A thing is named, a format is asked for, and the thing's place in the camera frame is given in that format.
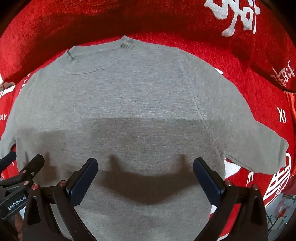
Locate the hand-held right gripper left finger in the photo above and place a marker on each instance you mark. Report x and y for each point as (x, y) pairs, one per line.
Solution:
(82, 184)

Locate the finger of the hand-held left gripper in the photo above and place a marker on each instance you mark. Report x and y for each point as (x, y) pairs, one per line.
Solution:
(8, 160)
(34, 165)

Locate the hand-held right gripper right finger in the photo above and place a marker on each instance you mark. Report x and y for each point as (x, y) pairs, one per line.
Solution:
(208, 184)

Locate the grey t-shirt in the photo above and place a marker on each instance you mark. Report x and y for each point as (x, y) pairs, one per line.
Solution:
(138, 92)

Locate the red satin cloth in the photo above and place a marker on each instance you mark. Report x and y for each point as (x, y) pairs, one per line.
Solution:
(291, 129)

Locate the red printed sofa blanket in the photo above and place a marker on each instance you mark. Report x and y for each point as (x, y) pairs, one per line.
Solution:
(161, 18)

